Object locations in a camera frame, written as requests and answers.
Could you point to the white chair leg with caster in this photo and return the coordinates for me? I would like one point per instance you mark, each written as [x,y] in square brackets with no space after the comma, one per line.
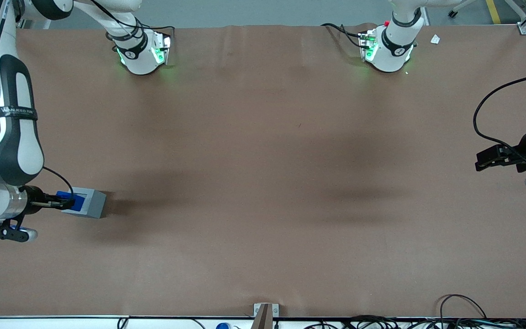
[453,13]

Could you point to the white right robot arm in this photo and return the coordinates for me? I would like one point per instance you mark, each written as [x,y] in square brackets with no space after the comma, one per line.
[16,151]

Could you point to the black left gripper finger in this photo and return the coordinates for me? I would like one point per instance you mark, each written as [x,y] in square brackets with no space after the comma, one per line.
[510,155]
[487,161]

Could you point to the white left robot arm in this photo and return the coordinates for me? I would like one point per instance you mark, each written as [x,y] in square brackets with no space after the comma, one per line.
[391,51]

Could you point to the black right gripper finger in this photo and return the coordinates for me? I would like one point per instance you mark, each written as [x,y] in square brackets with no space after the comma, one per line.
[69,203]
[52,201]

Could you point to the gray square base block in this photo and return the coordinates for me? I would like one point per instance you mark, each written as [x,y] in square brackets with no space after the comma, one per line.
[93,203]

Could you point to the metal bracket with brown post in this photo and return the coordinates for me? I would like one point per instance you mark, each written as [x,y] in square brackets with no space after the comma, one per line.
[259,309]

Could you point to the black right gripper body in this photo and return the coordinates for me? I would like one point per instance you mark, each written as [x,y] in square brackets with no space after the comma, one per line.
[33,201]

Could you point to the blue plastic part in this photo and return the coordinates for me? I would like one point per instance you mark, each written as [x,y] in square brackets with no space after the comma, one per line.
[79,203]

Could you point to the small white paper scrap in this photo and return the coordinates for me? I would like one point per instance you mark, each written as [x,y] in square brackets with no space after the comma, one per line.
[435,39]

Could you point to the brown table cover sheet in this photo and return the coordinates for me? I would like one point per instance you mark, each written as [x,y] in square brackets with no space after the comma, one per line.
[263,183]

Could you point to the blue round cap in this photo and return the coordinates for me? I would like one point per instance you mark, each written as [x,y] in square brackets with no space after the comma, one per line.
[223,326]

